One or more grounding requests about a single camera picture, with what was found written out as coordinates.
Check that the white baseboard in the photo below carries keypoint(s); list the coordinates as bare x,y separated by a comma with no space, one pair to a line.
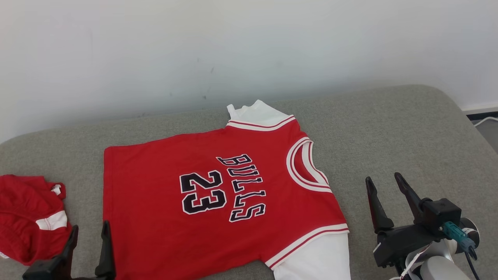
480,107

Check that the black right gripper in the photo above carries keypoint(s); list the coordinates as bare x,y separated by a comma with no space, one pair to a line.
397,245

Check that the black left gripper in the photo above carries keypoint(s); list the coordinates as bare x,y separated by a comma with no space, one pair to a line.
44,272

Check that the grey fabric sofa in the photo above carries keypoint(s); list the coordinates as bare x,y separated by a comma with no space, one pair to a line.
389,136

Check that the red basketball shorts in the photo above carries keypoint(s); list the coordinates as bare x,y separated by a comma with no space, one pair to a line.
23,217

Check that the red white basketball jersey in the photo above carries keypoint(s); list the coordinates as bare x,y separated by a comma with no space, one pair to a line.
155,214

